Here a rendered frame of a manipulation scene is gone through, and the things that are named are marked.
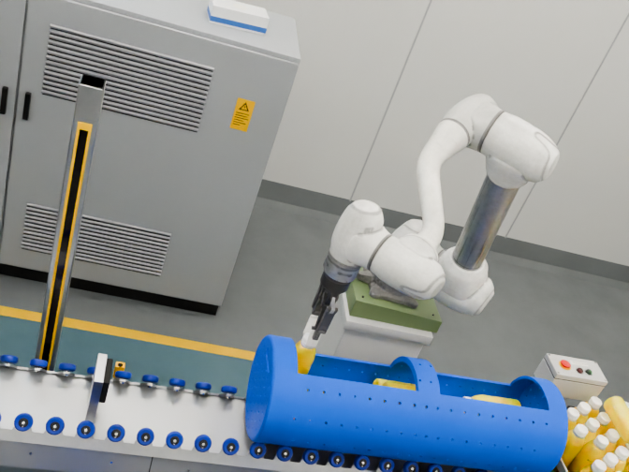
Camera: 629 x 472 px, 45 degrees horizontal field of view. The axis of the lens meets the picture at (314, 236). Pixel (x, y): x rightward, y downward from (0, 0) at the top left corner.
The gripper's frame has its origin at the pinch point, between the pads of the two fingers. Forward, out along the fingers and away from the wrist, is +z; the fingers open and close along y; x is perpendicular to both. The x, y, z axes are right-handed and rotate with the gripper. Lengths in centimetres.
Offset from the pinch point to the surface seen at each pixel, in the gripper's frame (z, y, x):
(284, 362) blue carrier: 3.9, 9.4, -7.7
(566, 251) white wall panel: 107, -261, 259
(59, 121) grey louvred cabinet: 37, -149, -83
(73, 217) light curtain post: -4, -25, -66
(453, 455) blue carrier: 18, 20, 45
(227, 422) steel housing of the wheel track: 34.2, 4.5, -14.2
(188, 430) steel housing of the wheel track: 34.3, 8.8, -25.3
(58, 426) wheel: 31, 16, -59
